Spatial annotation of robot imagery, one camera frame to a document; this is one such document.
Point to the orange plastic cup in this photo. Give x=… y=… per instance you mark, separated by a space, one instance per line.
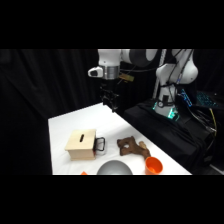
x=153 y=165

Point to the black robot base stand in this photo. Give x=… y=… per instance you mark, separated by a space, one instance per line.
x=166 y=136

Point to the small orange object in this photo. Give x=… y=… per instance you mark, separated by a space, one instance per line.
x=83 y=173

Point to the grey metal bowl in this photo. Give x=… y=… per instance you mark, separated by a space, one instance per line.
x=114 y=167

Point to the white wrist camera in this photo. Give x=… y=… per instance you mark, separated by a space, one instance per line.
x=95 y=71

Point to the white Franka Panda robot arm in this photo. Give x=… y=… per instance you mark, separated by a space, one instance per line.
x=173 y=71

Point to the light wooden drawer box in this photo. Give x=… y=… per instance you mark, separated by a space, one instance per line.
x=81 y=144

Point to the brown plush toy animal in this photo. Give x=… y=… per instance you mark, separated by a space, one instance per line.
x=132 y=147

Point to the black curtain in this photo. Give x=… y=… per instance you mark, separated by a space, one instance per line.
x=46 y=100

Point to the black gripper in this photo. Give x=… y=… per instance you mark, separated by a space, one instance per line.
x=108 y=91

